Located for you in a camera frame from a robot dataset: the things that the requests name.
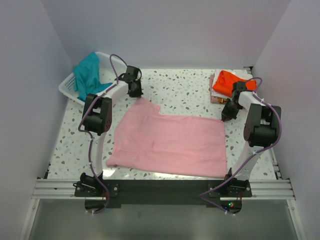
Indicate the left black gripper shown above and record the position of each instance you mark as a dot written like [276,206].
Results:
[137,94]

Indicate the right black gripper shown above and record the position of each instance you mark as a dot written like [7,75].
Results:
[226,116]

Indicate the pink t-shirt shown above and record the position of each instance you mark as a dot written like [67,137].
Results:
[185,145]

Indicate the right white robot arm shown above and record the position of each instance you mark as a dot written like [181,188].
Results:
[262,129]

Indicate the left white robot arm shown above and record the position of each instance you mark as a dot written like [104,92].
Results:
[98,115]

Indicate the folded patterned orange garment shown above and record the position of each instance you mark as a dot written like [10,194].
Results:
[222,100]

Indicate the folded light pink garment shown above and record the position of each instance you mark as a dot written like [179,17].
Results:
[213,99]

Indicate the folded orange t-shirt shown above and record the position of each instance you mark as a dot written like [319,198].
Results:
[225,85]

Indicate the folded white t-shirt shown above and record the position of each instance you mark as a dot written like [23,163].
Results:
[222,72]

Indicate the teal t-shirt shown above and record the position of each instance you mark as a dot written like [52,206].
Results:
[87,77]

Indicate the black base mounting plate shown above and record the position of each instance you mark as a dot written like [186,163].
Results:
[114,193]

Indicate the aluminium frame rail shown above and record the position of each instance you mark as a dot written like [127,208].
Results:
[54,189]

